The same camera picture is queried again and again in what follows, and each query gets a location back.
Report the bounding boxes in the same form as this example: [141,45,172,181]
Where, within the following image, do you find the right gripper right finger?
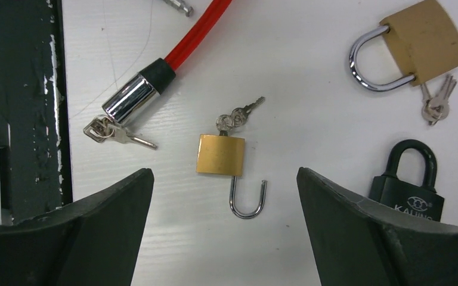
[296,167,458,285]

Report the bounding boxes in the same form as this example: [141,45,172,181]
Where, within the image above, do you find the black padlock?
[369,139,444,222]

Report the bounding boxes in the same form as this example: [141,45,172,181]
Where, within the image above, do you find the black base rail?
[0,1,73,225]

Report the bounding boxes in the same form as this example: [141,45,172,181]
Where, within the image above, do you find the large padlock keys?
[420,73,457,126]

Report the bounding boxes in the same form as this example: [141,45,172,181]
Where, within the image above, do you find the small brass padlock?
[196,133,268,220]

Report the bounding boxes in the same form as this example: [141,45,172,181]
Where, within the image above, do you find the red cable lock keys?
[83,115,158,150]

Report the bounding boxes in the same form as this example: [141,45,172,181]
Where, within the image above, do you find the red cable lock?
[102,0,231,126]

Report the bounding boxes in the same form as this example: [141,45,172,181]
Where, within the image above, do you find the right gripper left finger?
[0,168,154,285]

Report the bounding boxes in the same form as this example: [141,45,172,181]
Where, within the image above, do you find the blue cable lock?
[163,0,194,17]

